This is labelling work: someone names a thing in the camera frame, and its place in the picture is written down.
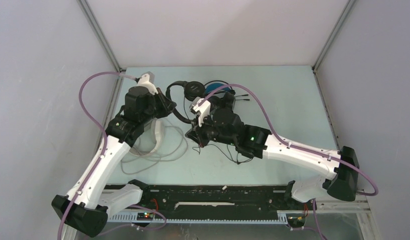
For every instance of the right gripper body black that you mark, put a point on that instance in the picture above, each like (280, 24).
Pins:
(205, 134)

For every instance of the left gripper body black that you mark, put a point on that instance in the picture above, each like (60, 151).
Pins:
(158, 107)

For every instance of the large black blue headphones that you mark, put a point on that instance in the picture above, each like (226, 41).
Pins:
(223, 98)

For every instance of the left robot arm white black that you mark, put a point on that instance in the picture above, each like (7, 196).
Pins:
(83, 208)

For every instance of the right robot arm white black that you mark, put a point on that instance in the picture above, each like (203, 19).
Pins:
(336, 178)

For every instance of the white gaming headphones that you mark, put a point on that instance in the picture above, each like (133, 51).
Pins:
(157, 130)

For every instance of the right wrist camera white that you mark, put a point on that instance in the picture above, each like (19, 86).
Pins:
(201, 109)

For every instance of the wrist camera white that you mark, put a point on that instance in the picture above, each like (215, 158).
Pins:
(147, 80)
(201, 109)

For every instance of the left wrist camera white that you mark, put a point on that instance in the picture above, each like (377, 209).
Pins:
(147, 80)

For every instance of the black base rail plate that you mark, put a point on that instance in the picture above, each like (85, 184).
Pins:
(223, 202)

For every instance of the white slotted cable duct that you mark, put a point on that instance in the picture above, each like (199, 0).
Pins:
(144, 217)

